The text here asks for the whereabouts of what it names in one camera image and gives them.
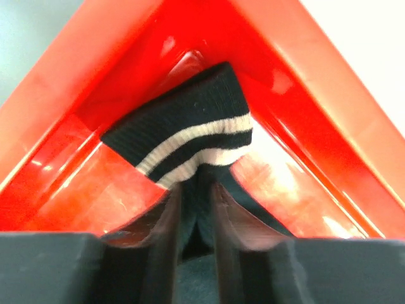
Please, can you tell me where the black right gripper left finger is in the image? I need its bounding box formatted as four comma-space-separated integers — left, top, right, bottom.
1, 185, 182, 303

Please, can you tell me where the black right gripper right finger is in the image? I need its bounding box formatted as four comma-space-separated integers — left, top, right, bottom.
211, 184, 404, 303

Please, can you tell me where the black sock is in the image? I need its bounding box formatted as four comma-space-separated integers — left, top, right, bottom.
99, 61, 295, 304

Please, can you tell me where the red plastic tray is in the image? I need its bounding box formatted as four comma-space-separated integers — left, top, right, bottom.
1, 1, 404, 239

